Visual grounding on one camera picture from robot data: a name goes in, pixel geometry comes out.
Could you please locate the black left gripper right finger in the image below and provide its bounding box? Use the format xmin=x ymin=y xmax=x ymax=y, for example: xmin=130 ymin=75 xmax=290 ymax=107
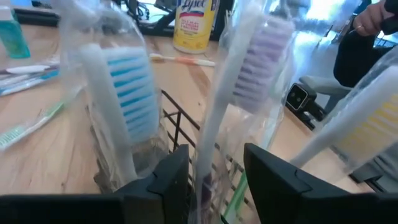
xmin=244 ymin=142 xmax=352 ymax=224

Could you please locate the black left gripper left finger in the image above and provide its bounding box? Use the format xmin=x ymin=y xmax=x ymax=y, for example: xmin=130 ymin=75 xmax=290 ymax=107
xmin=114 ymin=144 xmax=190 ymax=224

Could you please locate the blue toothbrush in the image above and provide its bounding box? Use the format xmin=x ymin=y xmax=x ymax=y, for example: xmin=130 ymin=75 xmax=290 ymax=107
xmin=51 ymin=0 xmax=170 ymax=194
xmin=0 ymin=70 xmax=62 ymax=97

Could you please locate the purple toothbrush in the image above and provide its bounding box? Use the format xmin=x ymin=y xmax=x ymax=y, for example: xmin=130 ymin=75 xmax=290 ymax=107
xmin=189 ymin=0 xmax=296 ymax=224

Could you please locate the teal mouthwash bottle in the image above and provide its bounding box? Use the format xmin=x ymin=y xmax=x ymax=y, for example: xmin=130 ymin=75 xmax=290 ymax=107
xmin=0 ymin=4 xmax=31 ymax=59

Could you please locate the unwrapped orange white toothbrush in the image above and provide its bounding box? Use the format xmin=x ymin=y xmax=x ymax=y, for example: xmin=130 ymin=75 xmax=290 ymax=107
xmin=149 ymin=52 xmax=216 ymax=68

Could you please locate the person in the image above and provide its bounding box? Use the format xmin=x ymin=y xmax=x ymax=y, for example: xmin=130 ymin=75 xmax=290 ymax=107
xmin=334 ymin=0 xmax=398 ymax=88

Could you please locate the yellow Lysol wipes canister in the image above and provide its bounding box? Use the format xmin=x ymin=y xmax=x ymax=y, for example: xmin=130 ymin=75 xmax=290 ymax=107
xmin=172 ymin=0 xmax=220 ymax=55

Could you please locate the person's hand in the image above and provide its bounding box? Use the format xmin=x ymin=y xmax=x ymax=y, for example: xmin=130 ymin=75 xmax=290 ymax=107
xmin=353 ymin=0 xmax=394 ymax=37

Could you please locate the black wire toothbrush caddy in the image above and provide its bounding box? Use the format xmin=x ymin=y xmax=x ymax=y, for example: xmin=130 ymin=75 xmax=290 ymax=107
xmin=93 ymin=90 xmax=259 ymax=224

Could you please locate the small black camera box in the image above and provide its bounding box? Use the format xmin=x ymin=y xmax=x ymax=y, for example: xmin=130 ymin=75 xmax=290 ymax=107
xmin=285 ymin=82 xmax=327 ymax=130

